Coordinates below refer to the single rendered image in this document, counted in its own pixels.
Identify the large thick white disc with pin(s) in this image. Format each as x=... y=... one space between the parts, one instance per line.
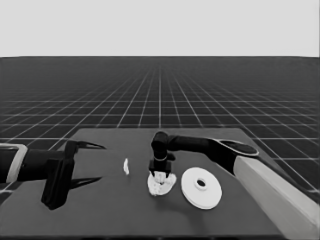
x=196 y=196

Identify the small white toothed gear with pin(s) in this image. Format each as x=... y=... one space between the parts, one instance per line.
x=153 y=187
x=160 y=178
x=171 y=181

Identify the small thin T-shaped piece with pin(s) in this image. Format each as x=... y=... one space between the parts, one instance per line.
x=126 y=166

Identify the white round carrier with pins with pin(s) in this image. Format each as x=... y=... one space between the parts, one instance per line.
x=162 y=190

